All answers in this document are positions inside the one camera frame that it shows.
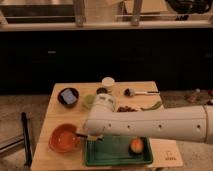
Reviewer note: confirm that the red bowl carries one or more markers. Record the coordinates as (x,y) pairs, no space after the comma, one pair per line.
(63,138)

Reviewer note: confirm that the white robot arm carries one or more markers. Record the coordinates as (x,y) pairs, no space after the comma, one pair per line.
(192,123)

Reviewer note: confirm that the white paper cup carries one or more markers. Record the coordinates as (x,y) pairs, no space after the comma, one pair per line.
(108,83)

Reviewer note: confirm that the brown dried fruit pile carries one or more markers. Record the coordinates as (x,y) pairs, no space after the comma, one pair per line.
(126,109)

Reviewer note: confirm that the black bowl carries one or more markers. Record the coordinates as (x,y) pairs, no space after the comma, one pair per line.
(61,100)

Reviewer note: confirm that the blue sponge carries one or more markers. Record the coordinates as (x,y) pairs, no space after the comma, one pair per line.
(68,96)

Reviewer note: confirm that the orange peach fruit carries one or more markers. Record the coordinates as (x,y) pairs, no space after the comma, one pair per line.
(137,145)

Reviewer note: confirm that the black bar on floor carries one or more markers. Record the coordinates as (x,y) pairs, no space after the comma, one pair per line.
(27,146)

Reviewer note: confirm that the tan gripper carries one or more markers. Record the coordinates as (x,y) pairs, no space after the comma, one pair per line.
(94,137)

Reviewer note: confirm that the green plastic tray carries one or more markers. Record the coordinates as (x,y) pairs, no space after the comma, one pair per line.
(115,151)

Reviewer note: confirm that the dark round lid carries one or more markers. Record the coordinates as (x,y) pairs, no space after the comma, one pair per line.
(101,90)

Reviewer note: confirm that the green bean pod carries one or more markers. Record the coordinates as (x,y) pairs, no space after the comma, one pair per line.
(157,105)

